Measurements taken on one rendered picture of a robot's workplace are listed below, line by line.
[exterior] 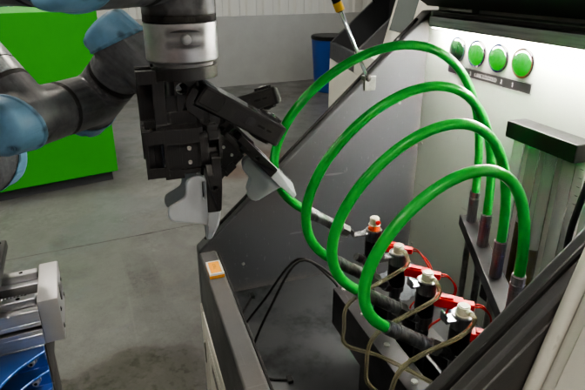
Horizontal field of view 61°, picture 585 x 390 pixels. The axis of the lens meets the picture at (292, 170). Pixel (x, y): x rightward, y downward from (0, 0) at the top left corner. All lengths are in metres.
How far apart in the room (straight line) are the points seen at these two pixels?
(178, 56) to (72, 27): 3.41
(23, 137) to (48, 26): 3.24
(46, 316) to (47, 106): 0.44
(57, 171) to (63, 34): 1.01
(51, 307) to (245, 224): 0.42
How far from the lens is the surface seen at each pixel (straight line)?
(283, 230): 1.16
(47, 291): 1.01
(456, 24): 1.05
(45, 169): 4.09
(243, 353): 0.86
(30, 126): 0.67
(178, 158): 0.54
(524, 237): 0.68
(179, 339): 2.41
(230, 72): 7.53
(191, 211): 0.58
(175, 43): 0.51
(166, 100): 0.54
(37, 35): 3.89
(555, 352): 0.60
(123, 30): 0.72
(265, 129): 0.57
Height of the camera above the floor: 1.52
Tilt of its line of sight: 21 degrees down
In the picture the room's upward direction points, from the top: straight up
